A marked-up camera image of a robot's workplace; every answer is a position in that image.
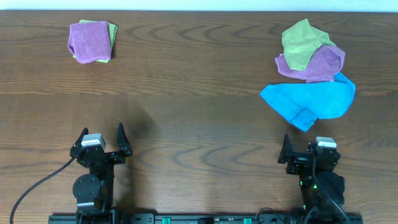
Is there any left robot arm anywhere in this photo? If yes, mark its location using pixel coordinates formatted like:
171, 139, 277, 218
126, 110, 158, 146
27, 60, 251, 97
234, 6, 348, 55
70, 123, 132, 218

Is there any crumpled green cloth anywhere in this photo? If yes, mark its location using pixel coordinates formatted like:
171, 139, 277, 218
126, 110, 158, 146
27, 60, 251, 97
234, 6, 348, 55
281, 19, 335, 71

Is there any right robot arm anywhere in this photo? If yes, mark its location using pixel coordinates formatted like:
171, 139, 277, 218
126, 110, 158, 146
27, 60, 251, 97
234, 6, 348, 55
277, 134, 347, 220

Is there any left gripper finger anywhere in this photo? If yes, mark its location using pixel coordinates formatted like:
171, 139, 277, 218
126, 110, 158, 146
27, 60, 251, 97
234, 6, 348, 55
74, 128, 88, 146
117, 123, 130, 150

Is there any blue microfiber cloth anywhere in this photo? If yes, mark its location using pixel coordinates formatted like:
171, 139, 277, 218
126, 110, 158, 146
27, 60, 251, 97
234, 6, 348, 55
260, 72, 356, 132

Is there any crumpled purple cloth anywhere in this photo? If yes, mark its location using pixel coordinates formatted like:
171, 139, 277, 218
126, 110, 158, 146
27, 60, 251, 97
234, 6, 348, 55
275, 45, 346, 83

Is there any folded purple cloth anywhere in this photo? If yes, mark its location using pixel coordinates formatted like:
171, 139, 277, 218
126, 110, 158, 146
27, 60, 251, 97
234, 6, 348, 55
67, 21, 112, 65

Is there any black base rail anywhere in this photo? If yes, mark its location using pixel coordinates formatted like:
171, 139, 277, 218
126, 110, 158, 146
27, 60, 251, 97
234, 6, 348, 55
48, 210, 347, 224

